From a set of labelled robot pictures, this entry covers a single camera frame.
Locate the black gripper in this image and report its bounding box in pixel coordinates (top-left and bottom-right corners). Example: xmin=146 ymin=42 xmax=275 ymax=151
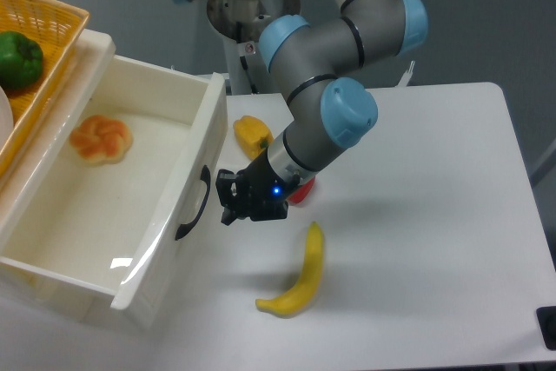
xmin=215 ymin=154 xmax=288 ymax=226

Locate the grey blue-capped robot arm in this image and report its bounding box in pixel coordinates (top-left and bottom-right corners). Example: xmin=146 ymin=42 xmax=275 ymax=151
xmin=174 ymin=0 xmax=428 ymax=225

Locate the yellow toy bell pepper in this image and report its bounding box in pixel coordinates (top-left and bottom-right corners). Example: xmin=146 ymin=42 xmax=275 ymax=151
xmin=233 ymin=116 xmax=274 ymax=161

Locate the red toy bell pepper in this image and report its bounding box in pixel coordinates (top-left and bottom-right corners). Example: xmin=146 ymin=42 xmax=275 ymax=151
xmin=288 ymin=177 xmax=316 ymax=205

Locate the yellow toy banana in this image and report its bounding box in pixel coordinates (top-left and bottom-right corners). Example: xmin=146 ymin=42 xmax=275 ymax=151
xmin=255 ymin=222 xmax=325 ymax=317

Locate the orange toy bread roll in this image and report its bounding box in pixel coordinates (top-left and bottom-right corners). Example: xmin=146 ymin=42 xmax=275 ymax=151
xmin=69 ymin=115 xmax=133 ymax=164

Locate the yellow woven basket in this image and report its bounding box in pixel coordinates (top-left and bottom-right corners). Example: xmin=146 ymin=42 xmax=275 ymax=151
xmin=1 ymin=0 xmax=89 ymax=173

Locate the green toy bell pepper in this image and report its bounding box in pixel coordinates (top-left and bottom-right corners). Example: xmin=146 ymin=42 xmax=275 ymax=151
xmin=1 ymin=31 xmax=43 ymax=89

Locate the black object at table corner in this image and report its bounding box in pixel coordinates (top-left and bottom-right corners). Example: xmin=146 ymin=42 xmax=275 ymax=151
xmin=536 ymin=306 xmax=556 ymax=351

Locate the black top drawer handle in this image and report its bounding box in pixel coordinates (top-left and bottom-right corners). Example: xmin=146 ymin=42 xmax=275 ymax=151
xmin=175 ymin=165 xmax=212 ymax=242

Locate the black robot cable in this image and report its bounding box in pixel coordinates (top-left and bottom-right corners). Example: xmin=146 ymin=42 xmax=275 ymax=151
xmin=235 ymin=21 xmax=261 ymax=95

